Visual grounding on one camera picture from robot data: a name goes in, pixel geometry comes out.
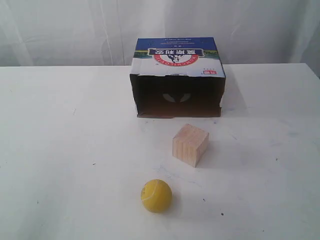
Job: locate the light wooden cube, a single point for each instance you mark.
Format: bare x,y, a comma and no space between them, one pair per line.
189,144

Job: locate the blue white cardboard box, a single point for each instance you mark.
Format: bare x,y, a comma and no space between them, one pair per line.
177,77

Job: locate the yellow tennis ball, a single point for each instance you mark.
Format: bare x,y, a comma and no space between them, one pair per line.
156,196

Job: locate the white curtain backdrop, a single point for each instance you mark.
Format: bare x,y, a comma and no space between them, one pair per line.
104,32

